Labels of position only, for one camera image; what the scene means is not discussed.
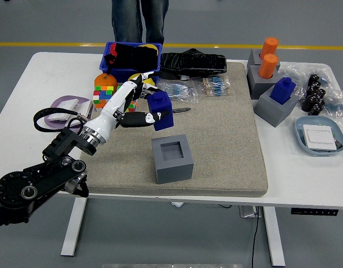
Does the blue plastic bin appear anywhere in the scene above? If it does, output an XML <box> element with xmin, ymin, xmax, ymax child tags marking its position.
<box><xmin>99</xmin><ymin>41</ymin><xmax>163</xmax><ymax>83</ymax></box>

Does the black wrapped keyboard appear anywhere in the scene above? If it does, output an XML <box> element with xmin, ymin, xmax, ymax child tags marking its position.
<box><xmin>159</xmin><ymin>48</ymin><xmax>227</xmax><ymax>80</ymax></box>

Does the orange fruit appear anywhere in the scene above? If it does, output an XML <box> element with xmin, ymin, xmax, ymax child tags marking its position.
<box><xmin>94</xmin><ymin>74</ymin><xmax>118</xmax><ymax>92</ymax></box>

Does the black cable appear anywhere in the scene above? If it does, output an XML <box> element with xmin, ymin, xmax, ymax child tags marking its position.
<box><xmin>251</xmin><ymin>206</ymin><xmax>260</xmax><ymax>268</ymax></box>

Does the white table leg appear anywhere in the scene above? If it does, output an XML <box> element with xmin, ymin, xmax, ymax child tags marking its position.
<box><xmin>262</xmin><ymin>206</ymin><xmax>286</xmax><ymax>267</ymax></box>
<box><xmin>60</xmin><ymin>197</ymin><xmax>88</xmax><ymax>257</ymax></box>

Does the purple tray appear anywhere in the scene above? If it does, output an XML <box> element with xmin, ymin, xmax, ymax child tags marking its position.
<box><xmin>44</xmin><ymin>95</ymin><xmax>94</xmax><ymax>133</ymax></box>

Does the person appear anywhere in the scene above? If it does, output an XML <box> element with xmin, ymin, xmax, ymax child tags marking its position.
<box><xmin>111</xmin><ymin>0</ymin><xmax>169</xmax><ymax>45</ymax></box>

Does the orange cylinder seal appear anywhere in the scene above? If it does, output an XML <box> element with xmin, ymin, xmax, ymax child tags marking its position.
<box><xmin>258</xmin><ymin>53</ymin><xmax>279</xmax><ymax>79</ymax></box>
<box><xmin>260</xmin><ymin>37</ymin><xmax>279</xmax><ymax>59</ymax></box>

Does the grey box under table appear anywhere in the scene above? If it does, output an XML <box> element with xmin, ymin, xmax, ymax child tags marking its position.
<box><xmin>238</xmin><ymin>205</ymin><xmax>263</xmax><ymax>218</ymax></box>

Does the blue square seal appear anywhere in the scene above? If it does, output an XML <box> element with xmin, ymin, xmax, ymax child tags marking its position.
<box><xmin>269</xmin><ymin>77</ymin><xmax>297</xmax><ymax>106</ymax></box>
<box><xmin>146</xmin><ymin>90</ymin><xmax>174</xmax><ymax>132</ymax></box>

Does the blue-grey tray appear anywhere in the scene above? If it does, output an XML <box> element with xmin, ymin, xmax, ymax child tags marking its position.
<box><xmin>294</xmin><ymin>116</ymin><xmax>343</xmax><ymax>156</ymax></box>

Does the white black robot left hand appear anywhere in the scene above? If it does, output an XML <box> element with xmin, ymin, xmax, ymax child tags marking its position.
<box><xmin>87</xmin><ymin>71</ymin><xmax>170</xmax><ymax>142</ymax></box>

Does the red item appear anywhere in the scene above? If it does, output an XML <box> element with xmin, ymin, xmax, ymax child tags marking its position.
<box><xmin>109</xmin><ymin>44</ymin><xmax>118</xmax><ymax>66</ymax></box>

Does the grey seal holder block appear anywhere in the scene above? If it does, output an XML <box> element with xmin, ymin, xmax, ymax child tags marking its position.
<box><xmin>254</xmin><ymin>84</ymin><xmax>299</xmax><ymax>128</ymax></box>
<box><xmin>247</xmin><ymin>49</ymin><xmax>281</xmax><ymax>70</ymax></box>
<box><xmin>151</xmin><ymin>134</ymin><xmax>195</xmax><ymax>185</ymax></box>
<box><xmin>246</xmin><ymin>64</ymin><xmax>279</xmax><ymax>100</ymax></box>

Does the clear bag of taped resistors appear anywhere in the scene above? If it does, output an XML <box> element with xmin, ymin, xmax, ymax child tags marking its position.
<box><xmin>198</xmin><ymin>75</ymin><xmax>232</xmax><ymax>97</ymax></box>

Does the clear plastic bag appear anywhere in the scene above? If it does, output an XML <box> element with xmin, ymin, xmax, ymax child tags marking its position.
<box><xmin>277</xmin><ymin>61</ymin><xmax>343</xmax><ymax>118</ymax></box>

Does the black cloth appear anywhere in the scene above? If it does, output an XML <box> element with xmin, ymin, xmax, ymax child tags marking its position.
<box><xmin>104</xmin><ymin>42</ymin><xmax>159</xmax><ymax>70</ymax></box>

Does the black table control panel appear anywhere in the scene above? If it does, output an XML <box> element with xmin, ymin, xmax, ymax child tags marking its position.
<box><xmin>290</xmin><ymin>208</ymin><xmax>339</xmax><ymax>216</ymax></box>

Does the yellow lemon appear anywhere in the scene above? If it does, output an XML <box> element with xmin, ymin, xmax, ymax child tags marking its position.
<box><xmin>127</xmin><ymin>73</ymin><xmax>155</xmax><ymax>86</ymax></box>

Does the multicoloured puzzle cube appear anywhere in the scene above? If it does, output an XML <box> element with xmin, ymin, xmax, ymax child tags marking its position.
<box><xmin>115</xmin><ymin>85</ymin><xmax>138</xmax><ymax>113</ymax></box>
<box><xmin>92</xmin><ymin>85</ymin><xmax>116</xmax><ymax>113</ymax></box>

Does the white switch panel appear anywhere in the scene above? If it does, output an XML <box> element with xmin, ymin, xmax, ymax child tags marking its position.
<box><xmin>47</xmin><ymin>99</ymin><xmax>79</xmax><ymax>122</ymax></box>
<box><xmin>302</xmin><ymin>124</ymin><xmax>337</xmax><ymax>151</ymax></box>
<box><xmin>64</xmin><ymin>100</ymin><xmax>93</xmax><ymax>128</ymax></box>

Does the clear bag of blue resistors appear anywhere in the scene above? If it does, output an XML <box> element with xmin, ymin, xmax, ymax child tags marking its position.
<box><xmin>156</xmin><ymin>79</ymin><xmax>199</xmax><ymax>104</ymax></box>

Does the grey-brown mat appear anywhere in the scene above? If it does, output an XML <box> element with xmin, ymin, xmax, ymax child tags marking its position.
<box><xmin>75</xmin><ymin>61</ymin><xmax>269</xmax><ymax>198</ymax></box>

